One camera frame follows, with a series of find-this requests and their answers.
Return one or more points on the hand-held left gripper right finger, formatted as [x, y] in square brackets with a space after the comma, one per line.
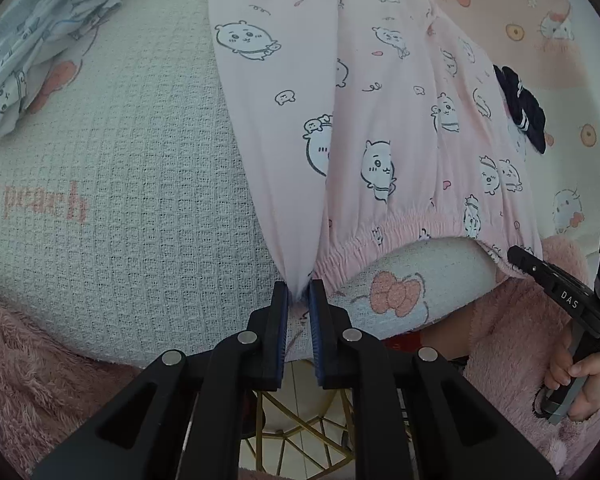
[316, 332]

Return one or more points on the navy striped socks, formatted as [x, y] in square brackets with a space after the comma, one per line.
[522, 105]

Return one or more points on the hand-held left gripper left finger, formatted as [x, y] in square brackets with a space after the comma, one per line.
[280, 332]

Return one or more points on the light blue printed garment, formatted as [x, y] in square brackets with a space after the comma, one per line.
[40, 35]

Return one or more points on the person's right forearm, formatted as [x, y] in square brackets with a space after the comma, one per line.
[510, 360]

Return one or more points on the cat printed blanket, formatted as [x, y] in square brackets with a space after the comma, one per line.
[130, 185]

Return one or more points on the pink fleece robe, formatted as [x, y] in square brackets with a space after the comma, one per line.
[40, 370]

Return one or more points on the person's right hand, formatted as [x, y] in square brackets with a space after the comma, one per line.
[587, 367]

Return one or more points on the pink printed pants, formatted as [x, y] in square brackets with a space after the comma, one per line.
[380, 110]

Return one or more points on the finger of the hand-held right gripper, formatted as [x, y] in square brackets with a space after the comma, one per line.
[535, 265]

